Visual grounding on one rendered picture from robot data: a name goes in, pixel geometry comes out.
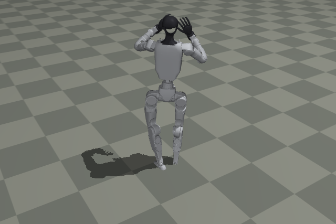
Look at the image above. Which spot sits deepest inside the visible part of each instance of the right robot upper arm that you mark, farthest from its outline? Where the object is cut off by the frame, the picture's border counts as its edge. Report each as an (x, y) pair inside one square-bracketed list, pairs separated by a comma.
[(190, 50)]

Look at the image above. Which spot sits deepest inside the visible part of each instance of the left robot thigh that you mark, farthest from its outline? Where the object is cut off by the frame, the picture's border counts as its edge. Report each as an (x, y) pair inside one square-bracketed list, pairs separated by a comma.
[(151, 100)]

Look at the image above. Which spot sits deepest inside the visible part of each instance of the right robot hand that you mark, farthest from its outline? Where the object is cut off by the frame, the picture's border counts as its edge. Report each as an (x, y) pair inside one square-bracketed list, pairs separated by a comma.
[(187, 29)]

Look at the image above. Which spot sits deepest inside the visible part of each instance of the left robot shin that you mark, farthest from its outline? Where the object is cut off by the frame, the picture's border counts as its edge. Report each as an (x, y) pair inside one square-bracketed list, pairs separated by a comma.
[(156, 144)]

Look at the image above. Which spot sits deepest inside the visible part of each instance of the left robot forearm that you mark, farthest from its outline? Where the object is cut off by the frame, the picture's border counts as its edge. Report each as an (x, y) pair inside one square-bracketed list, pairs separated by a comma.
[(150, 33)]

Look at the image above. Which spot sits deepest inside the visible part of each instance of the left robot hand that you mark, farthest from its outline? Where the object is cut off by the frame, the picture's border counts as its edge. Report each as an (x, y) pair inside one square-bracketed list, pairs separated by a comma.
[(159, 26)]

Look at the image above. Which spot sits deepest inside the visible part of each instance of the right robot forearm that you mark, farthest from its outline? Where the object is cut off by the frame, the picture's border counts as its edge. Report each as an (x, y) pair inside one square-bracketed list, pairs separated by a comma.
[(198, 46)]

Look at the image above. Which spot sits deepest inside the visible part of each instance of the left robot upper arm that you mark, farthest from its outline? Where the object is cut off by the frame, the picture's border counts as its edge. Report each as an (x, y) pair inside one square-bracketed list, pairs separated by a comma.
[(148, 45)]

